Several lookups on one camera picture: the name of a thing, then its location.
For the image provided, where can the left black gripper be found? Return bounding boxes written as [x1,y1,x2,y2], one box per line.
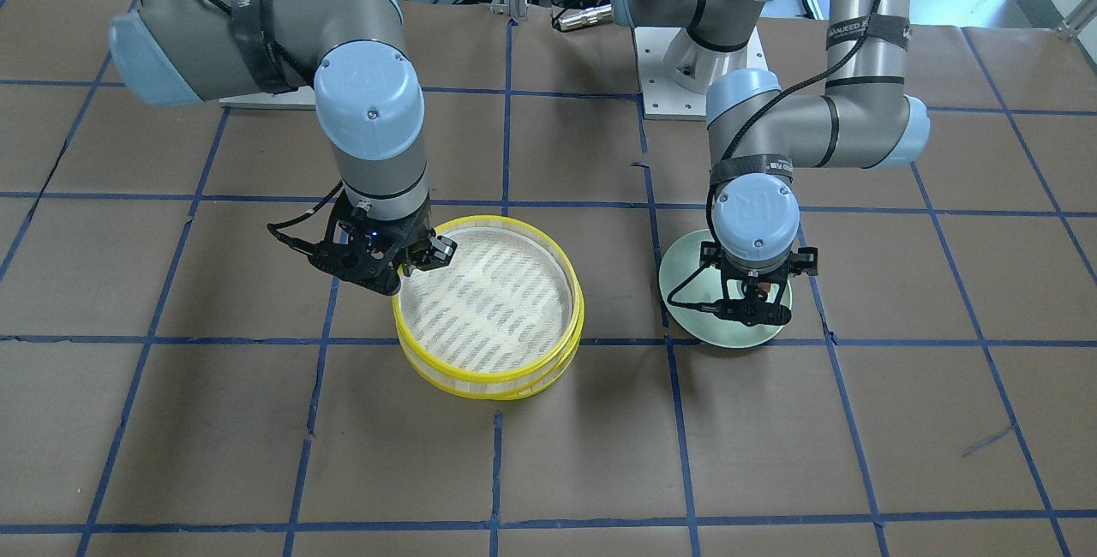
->
[698,245,818,326]

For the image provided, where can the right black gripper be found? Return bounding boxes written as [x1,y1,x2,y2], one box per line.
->
[309,194,459,296]

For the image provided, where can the yellow steamer basket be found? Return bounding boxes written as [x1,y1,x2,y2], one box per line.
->
[393,216,586,383]
[403,343,578,401]

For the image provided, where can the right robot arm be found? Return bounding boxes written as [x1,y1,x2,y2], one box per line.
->
[109,0,456,296]

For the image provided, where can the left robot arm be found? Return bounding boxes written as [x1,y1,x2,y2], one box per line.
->
[611,0,930,326]

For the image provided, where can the light green plate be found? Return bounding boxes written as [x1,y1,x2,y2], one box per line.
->
[658,228,794,350]

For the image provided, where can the silver cylindrical connector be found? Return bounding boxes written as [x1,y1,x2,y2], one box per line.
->
[551,5,614,33]

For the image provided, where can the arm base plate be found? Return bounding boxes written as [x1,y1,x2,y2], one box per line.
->
[633,27,768,121]
[219,86,316,111]

